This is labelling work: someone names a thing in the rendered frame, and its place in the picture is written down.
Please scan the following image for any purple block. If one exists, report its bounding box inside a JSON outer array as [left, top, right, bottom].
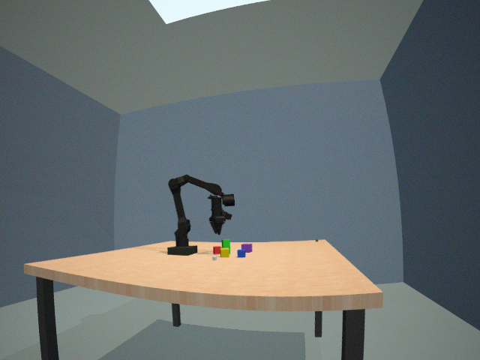
[[241, 244, 253, 253]]

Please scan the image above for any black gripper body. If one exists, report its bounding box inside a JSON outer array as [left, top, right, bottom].
[[209, 206, 226, 222]]

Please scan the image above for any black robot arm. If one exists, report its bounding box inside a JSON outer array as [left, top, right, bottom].
[[168, 175, 235, 248]]

